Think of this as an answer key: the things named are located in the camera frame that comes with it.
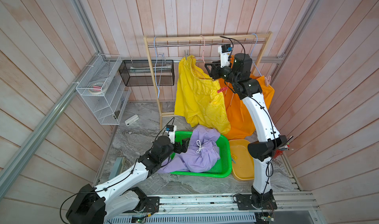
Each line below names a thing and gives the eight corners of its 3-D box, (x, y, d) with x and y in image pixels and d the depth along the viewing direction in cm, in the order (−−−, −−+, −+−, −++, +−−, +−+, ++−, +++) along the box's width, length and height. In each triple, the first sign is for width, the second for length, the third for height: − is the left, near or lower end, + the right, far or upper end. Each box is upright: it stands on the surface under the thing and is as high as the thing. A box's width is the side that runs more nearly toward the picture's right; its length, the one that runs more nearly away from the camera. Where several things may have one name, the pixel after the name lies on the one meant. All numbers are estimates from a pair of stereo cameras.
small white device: (125, 124, 108) (123, 121, 105) (137, 116, 113) (136, 113, 110) (127, 127, 107) (126, 123, 104) (140, 119, 111) (138, 115, 108)
